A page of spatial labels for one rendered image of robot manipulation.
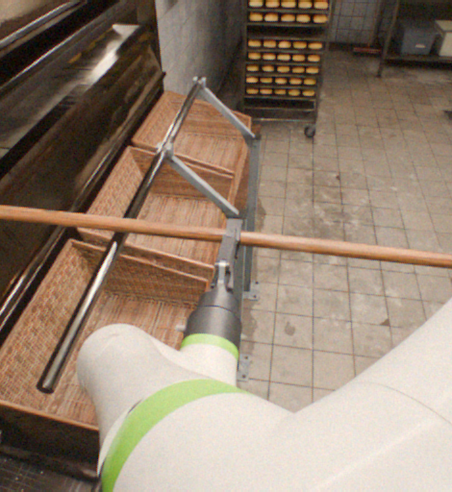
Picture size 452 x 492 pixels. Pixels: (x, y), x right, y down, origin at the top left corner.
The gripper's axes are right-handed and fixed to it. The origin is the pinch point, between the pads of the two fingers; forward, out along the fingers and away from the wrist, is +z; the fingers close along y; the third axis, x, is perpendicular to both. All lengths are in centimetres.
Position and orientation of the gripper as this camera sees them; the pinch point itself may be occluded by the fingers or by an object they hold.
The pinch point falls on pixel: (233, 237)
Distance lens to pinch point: 81.5
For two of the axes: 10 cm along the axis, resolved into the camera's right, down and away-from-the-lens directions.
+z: 1.5, -6.9, 7.1
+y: 0.0, 7.1, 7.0
